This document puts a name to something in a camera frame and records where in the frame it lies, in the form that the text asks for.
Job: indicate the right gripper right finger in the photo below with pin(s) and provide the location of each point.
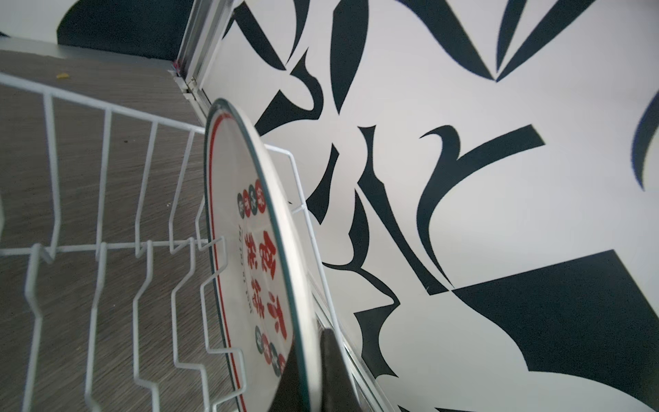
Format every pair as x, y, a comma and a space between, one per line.
338, 394

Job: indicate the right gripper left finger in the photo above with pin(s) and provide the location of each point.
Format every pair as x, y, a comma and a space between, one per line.
291, 396

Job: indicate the white wire dish rack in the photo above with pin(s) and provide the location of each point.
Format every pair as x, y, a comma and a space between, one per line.
115, 294

